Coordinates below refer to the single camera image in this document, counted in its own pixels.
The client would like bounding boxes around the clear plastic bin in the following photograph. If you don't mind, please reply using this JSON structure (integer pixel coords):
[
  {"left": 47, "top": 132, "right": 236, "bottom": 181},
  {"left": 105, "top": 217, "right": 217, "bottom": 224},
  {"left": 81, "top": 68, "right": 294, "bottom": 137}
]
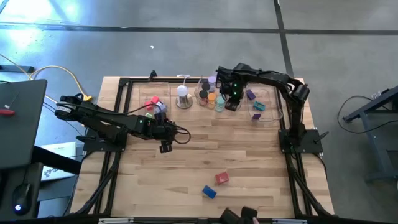
[
  {"left": 194, "top": 75, "right": 245, "bottom": 113},
  {"left": 245, "top": 76, "right": 284, "bottom": 123},
  {"left": 137, "top": 81, "right": 172, "bottom": 125}
]

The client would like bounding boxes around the silver mount bracket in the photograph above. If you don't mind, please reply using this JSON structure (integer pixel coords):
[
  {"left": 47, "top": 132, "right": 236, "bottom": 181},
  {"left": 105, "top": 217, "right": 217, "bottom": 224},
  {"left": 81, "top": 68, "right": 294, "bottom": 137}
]
[
  {"left": 98, "top": 217, "right": 134, "bottom": 224},
  {"left": 272, "top": 218, "right": 308, "bottom": 224}
]

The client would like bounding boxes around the dark grey desk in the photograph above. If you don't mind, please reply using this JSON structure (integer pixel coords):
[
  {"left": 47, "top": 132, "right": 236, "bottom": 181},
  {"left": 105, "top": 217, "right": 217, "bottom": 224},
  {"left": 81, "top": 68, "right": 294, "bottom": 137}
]
[{"left": 0, "top": 79, "right": 48, "bottom": 170}]

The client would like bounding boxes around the black floor cable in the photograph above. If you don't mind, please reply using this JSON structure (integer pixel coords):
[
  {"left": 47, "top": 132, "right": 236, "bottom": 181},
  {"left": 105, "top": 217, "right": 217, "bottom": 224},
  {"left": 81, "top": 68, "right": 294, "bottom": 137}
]
[{"left": 337, "top": 95, "right": 398, "bottom": 134}]

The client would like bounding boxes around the red-handled screwdriver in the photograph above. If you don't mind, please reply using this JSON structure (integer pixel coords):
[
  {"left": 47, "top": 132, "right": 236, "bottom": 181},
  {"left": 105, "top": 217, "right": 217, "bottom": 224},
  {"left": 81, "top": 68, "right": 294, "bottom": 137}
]
[{"left": 0, "top": 93, "right": 21, "bottom": 116}]

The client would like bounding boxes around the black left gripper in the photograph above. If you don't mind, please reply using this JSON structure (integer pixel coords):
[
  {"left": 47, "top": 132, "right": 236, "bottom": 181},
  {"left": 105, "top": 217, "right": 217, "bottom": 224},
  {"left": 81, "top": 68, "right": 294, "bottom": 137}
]
[{"left": 148, "top": 111, "right": 178, "bottom": 154}]

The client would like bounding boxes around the blue digital timer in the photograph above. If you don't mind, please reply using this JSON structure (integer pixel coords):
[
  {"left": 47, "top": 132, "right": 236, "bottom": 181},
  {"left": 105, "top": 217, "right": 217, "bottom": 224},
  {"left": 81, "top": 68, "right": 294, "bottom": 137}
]
[{"left": 201, "top": 185, "right": 218, "bottom": 200}]

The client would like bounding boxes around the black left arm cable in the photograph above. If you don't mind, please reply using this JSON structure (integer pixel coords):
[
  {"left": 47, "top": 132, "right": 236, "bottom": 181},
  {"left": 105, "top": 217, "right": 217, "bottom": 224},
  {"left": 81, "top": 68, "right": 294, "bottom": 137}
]
[{"left": 124, "top": 103, "right": 192, "bottom": 145}]

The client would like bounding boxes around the black metal table frame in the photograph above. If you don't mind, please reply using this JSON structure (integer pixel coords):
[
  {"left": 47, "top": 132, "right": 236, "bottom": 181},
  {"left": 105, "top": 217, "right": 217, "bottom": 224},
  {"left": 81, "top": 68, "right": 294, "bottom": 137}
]
[{"left": 73, "top": 77, "right": 335, "bottom": 218}]

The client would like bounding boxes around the black side table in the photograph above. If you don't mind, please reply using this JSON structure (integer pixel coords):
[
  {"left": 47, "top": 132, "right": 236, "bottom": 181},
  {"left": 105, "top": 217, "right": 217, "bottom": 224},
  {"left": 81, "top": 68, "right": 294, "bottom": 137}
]
[{"left": 0, "top": 161, "right": 44, "bottom": 220}]

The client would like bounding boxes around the black computer mouse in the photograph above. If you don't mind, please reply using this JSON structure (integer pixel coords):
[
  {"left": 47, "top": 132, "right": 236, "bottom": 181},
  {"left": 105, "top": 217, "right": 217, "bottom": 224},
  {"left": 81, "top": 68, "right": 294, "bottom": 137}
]
[{"left": 11, "top": 182, "right": 32, "bottom": 216}]

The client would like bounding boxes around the teal sand timer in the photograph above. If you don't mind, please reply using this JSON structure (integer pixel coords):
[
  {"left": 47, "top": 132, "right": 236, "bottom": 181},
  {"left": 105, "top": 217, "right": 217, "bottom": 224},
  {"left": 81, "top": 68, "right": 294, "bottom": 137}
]
[{"left": 215, "top": 95, "right": 227, "bottom": 113}]

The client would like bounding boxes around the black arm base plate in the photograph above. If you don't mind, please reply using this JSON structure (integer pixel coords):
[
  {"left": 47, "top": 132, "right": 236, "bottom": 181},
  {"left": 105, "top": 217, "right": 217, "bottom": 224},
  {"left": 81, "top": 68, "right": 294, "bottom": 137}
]
[
  {"left": 278, "top": 128, "right": 330, "bottom": 154},
  {"left": 76, "top": 127, "right": 127, "bottom": 152}
]

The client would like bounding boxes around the white printed box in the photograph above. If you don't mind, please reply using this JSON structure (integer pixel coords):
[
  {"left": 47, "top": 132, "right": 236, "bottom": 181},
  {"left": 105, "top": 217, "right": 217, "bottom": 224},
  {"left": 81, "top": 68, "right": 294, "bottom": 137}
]
[{"left": 40, "top": 142, "right": 78, "bottom": 182}]

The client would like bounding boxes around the yellow extension cable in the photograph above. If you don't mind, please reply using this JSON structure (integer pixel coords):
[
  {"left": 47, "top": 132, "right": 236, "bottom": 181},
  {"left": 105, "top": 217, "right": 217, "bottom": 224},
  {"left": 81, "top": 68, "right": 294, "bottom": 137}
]
[
  {"left": 29, "top": 64, "right": 93, "bottom": 103},
  {"left": 0, "top": 53, "right": 63, "bottom": 106}
]

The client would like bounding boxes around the person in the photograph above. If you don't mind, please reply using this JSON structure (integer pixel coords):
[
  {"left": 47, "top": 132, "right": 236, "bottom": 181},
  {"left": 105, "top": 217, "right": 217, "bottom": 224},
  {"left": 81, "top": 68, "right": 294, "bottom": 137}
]
[{"left": 219, "top": 205, "right": 259, "bottom": 224}]

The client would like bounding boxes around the white bulb brass lamp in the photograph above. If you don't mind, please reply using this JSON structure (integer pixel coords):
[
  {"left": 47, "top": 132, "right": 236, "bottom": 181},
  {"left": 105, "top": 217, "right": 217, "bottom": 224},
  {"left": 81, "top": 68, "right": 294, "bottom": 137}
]
[{"left": 175, "top": 85, "right": 193, "bottom": 110}]

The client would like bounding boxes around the black floor bar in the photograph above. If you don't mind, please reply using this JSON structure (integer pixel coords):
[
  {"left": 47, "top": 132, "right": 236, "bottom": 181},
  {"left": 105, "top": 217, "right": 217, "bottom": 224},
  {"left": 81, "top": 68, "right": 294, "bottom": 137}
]
[{"left": 0, "top": 64, "right": 35, "bottom": 74}]

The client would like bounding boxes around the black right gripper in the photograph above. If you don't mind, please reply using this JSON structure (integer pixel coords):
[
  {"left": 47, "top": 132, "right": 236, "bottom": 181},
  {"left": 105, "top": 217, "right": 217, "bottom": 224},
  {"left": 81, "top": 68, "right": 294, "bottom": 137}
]
[{"left": 216, "top": 66, "right": 246, "bottom": 112}]

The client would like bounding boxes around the grey metal table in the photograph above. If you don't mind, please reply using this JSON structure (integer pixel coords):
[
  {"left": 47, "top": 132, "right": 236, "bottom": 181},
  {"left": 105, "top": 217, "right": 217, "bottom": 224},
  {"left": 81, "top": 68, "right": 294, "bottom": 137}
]
[{"left": 343, "top": 85, "right": 398, "bottom": 183}]

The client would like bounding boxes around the white lamp cable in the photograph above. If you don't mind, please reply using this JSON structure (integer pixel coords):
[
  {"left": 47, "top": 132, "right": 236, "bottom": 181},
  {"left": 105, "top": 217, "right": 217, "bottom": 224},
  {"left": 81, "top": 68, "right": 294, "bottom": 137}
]
[{"left": 176, "top": 73, "right": 191, "bottom": 88}]

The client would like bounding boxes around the orange sand timer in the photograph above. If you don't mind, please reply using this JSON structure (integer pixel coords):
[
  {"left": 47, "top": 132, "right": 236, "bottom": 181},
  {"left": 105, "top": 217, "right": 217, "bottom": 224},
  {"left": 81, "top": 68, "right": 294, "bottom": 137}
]
[{"left": 207, "top": 92, "right": 218, "bottom": 109}]

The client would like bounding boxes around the lavender sand timer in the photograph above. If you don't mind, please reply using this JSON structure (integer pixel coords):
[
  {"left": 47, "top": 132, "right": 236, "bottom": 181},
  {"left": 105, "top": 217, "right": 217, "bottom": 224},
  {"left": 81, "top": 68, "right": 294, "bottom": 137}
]
[{"left": 207, "top": 75, "right": 218, "bottom": 93}]

